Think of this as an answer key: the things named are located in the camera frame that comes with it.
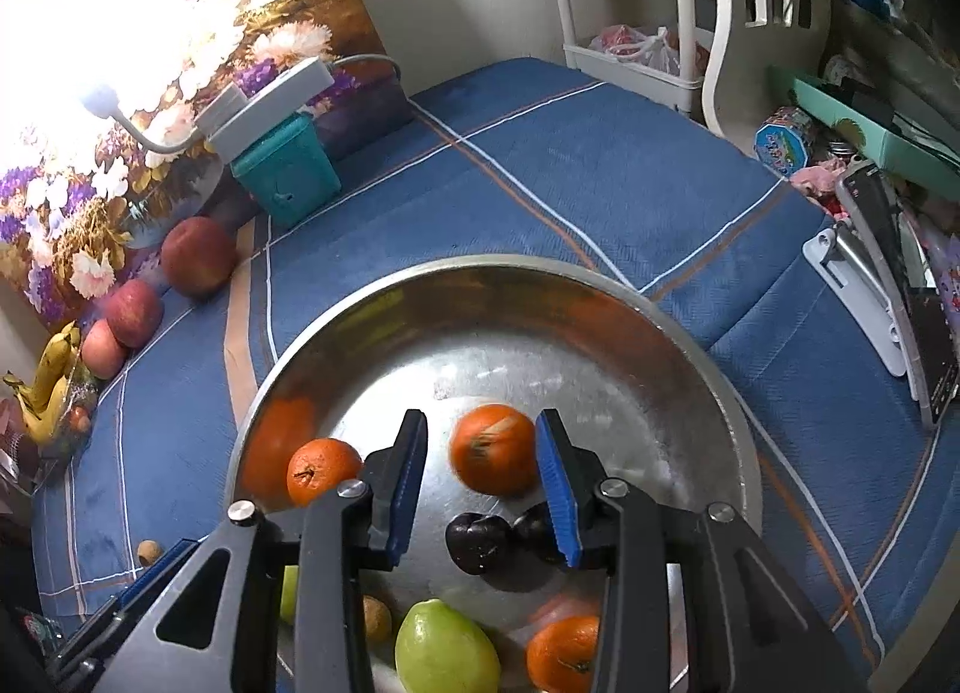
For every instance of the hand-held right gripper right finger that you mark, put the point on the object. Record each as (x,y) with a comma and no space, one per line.
(556,490)

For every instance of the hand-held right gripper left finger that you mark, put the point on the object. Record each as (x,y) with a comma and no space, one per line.
(405,490)

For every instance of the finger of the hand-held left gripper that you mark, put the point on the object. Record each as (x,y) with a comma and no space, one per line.
(150,582)

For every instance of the dark purple plum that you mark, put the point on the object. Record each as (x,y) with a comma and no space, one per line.
(534,532)
(476,543)

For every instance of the large orange mandarin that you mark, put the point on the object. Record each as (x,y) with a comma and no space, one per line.
(491,449)

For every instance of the small mandarin with stem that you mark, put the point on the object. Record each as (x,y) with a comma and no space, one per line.
(324,472)

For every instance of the dented brown longan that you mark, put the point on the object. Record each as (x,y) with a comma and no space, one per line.
(377,618)

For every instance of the round metal bowl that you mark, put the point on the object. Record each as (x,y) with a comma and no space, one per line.
(540,355)

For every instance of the small orange mandarin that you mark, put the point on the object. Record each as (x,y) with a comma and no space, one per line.
(562,652)

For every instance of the round brown longan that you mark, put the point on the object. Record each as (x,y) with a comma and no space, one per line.
(150,552)

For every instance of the small red-orange fruit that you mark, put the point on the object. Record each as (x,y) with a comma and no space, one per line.
(80,423)

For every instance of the yellow banana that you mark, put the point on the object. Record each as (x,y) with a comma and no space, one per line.
(41,415)
(56,363)

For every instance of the red apple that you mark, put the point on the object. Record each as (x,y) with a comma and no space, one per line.
(103,349)
(199,258)
(135,314)

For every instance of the blue plaid tablecloth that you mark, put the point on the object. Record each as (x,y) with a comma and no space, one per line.
(562,175)

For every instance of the teal plastic box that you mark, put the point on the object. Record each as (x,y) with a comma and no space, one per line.
(289,172)

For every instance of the white tablet stand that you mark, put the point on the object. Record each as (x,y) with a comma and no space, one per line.
(855,288)

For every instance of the black tablet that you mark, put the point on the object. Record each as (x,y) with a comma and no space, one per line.
(911,303)

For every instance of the white gooseneck lamp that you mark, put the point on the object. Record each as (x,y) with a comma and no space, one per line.
(262,100)

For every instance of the colourful round tin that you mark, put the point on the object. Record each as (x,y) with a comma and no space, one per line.
(784,142)

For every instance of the pink plastic bag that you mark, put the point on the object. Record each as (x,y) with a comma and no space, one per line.
(645,44)

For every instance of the green cardboard box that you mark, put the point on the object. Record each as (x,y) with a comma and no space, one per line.
(892,138)

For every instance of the flower painting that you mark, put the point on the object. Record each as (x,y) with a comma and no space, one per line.
(187,25)

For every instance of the white chair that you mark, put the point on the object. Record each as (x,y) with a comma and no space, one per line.
(765,3)

